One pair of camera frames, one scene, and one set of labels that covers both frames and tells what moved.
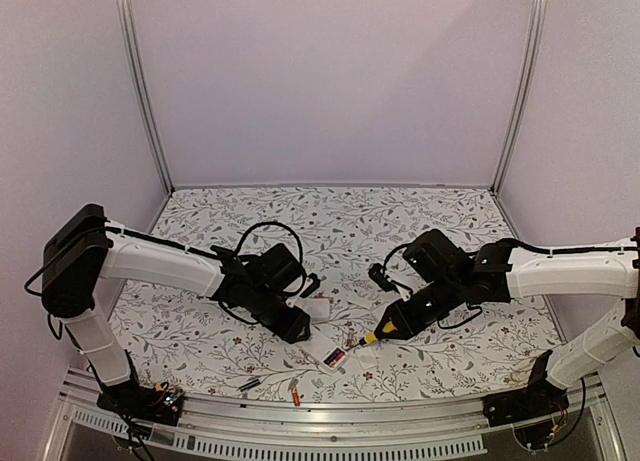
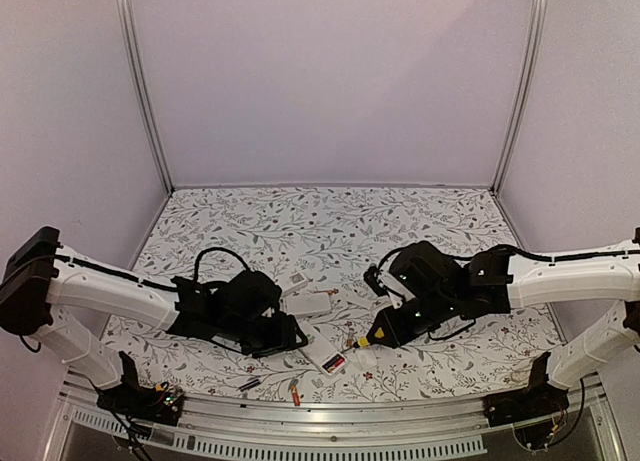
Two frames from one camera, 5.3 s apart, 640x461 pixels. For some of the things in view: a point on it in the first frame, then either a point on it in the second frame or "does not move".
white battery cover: (367, 357) does not move
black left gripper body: (263, 310) to (233, 328)
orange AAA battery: (295, 395) does not move
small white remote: (322, 352) does not move
